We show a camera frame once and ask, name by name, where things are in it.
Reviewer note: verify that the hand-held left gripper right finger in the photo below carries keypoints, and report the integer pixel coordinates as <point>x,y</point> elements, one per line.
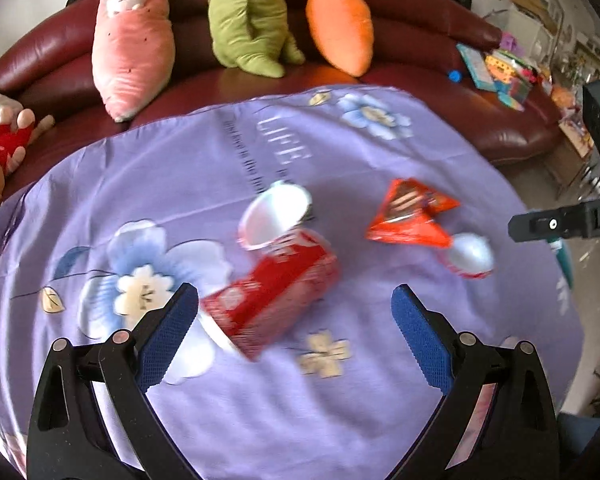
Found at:
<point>422,335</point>

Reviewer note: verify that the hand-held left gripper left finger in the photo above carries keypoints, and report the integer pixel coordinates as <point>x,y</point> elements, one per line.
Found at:
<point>167,330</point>

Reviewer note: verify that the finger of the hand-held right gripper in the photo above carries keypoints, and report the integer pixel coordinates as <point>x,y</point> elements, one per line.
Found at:
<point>540,225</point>

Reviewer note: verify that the teal round bin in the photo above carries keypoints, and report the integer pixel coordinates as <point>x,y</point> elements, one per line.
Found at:
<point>562,262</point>

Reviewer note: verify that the red cylindrical container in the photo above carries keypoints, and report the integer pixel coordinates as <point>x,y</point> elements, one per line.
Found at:
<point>275,295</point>

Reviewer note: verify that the cardboard box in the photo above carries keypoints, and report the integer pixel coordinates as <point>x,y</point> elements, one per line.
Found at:
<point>577,135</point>

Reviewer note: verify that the small red white cup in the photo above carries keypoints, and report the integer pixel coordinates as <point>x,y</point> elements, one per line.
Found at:
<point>467,255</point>

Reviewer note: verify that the red snack packet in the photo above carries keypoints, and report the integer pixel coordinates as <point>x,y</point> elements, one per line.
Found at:
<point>410,215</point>

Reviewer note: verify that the teal book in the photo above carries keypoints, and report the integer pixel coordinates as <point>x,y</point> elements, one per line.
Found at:
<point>475,67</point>

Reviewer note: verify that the purple floral tablecloth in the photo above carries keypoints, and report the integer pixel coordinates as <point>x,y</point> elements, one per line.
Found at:
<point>280,420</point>

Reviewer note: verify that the small blue ball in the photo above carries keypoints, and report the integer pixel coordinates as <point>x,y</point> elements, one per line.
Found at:
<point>455,76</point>

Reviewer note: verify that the red paper cup white inside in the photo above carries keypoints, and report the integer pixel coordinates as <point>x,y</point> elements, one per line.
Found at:
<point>275,215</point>

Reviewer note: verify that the dark red leather sofa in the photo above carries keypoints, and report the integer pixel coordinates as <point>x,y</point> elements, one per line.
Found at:
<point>420,60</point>

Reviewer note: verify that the plush doll red outfit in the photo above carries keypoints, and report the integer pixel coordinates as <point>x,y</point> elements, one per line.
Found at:
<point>12,140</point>

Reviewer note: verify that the orange carrot plush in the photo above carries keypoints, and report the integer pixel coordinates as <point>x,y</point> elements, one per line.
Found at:
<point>342,30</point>

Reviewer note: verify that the pink bunny carrot plush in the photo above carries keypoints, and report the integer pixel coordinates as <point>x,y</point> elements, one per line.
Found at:
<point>132,55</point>

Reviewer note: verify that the green plush toy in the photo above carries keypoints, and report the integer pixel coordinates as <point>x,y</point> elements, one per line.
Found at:
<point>245,25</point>

